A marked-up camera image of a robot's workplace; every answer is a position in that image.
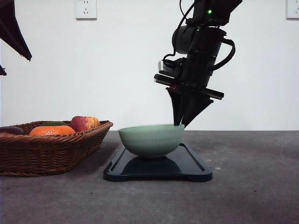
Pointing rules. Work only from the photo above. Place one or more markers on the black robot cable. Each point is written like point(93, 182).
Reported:
point(222, 39)

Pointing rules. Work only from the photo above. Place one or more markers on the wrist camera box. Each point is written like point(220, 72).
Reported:
point(168, 65)

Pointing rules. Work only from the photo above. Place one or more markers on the white wall socket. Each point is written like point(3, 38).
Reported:
point(291, 10)
point(86, 10)

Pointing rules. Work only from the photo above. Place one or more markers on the dark purple fruit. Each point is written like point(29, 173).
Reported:
point(11, 130)

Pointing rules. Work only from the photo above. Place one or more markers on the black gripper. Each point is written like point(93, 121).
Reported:
point(193, 83)

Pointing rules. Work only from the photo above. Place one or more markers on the green fruit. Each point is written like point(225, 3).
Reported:
point(54, 124)

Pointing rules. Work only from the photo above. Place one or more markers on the orange tangerine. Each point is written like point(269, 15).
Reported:
point(51, 130)

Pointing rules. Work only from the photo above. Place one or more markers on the dark teal rectangular tray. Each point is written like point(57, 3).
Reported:
point(182, 165)

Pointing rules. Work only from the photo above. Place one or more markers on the light green bowl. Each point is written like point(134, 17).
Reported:
point(152, 140)

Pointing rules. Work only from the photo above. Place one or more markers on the red yellow apple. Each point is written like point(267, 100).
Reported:
point(81, 123)

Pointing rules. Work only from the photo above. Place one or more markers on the white wall socket left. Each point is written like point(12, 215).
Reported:
point(86, 10)

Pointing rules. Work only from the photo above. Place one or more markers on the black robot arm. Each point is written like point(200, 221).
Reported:
point(198, 43)

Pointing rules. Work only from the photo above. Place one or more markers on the white wall socket right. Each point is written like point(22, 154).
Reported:
point(291, 10)

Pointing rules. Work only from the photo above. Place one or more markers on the brown wicker basket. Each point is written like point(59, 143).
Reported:
point(27, 155)

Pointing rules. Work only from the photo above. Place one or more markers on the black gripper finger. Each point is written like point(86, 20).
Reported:
point(10, 30)

